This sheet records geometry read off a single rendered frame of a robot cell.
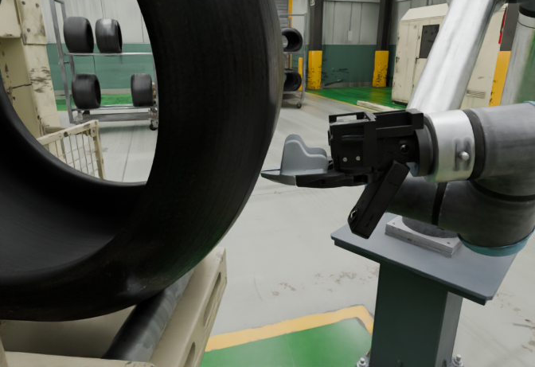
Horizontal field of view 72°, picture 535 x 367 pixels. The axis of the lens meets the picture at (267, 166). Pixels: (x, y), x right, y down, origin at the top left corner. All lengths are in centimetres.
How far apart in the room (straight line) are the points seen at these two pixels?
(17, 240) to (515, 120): 70
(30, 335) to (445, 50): 83
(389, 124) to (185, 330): 37
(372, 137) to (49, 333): 54
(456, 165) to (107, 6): 1153
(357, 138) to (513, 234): 26
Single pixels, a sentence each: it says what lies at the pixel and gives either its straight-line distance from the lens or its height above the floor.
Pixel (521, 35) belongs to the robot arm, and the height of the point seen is 124.
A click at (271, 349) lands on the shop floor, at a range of 174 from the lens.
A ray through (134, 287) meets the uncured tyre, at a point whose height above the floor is 98.
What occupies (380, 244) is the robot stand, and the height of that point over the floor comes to 60.
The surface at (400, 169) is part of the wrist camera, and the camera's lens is 49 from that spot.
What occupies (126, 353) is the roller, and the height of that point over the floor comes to 92.
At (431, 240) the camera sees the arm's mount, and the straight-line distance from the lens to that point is 129.
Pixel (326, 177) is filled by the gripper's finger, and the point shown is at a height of 106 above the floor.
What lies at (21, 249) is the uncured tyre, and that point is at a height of 93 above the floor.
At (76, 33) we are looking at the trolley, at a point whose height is 143.
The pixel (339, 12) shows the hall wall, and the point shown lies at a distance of 1322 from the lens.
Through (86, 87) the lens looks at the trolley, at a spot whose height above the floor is 70.
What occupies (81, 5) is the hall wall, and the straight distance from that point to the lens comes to 1188.
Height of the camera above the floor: 121
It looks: 18 degrees down
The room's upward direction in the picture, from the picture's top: straight up
